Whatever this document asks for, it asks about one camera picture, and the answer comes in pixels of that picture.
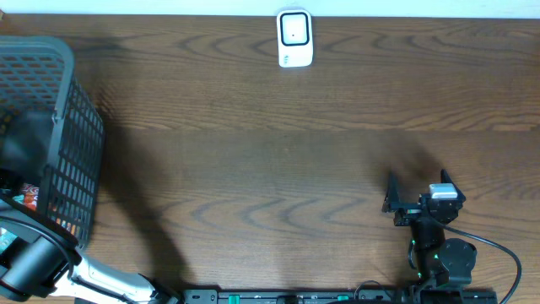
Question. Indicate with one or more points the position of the grey plastic mesh basket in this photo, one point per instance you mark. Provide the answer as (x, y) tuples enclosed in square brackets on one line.
[(51, 134)]

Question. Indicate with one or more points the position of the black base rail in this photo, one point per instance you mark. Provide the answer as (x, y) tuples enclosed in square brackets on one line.
[(324, 297)]

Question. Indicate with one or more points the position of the orange snack bar wrapper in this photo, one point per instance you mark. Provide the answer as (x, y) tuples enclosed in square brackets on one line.
[(29, 195)]

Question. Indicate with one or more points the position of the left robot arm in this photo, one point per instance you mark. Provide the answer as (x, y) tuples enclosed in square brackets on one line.
[(39, 258)]

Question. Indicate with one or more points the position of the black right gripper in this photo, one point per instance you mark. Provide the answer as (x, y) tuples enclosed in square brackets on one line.
[(418, 209)]

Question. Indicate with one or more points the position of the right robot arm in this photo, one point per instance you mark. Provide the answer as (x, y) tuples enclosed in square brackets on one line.
[(441, 262)]

